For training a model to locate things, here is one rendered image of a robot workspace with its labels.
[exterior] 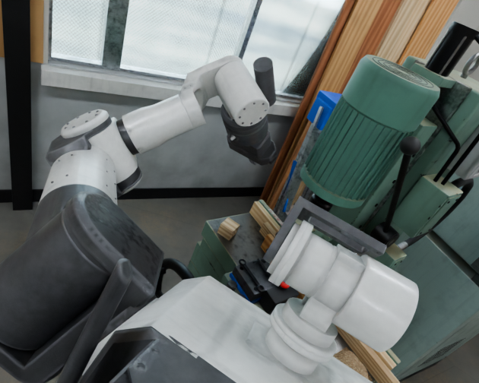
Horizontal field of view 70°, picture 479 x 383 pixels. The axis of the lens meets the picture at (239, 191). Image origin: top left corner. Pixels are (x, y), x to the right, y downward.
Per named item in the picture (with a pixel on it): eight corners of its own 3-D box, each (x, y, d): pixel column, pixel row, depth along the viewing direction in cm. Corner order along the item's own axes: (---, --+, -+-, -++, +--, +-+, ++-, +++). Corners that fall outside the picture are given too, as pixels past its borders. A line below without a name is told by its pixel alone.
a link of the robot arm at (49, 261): (65, 273, 44) (50, 365, 33) (-1, 234, 39) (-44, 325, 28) (133, 216, 44) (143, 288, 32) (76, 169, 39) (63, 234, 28)
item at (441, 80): (396, 90, 83) (443, 16, 73) (412, 92, 88) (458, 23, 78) (423, 107, 78) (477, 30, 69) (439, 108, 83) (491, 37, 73)
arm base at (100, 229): (87, 360, 40) (12, 418, 29) (24, 272, 41) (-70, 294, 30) (185, 279, 39) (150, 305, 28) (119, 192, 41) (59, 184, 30)
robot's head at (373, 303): (365, 390, 27) (428, 297, 26) (253, 316, 29) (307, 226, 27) (356, 349, 33) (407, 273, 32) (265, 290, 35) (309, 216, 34)
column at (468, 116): (289, 243, 128) (405, 53, 88) (327, 232, 142) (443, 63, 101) (330, 292, 116) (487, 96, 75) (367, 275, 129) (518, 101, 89)
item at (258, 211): (249, 212, 118) (254, 201, 115) (253, 211, 119) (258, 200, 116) (381, 378, 84) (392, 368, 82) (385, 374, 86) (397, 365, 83)
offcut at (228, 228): (217, 232, 105) (220, 223, 103) (224, 225, 109) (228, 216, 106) (228, 240, 104) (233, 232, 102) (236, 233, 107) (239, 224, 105)
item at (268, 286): (228, 275, 85) (236, 261, 82) (261, 264, 92) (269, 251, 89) (258, 321, 78) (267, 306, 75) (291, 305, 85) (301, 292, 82)
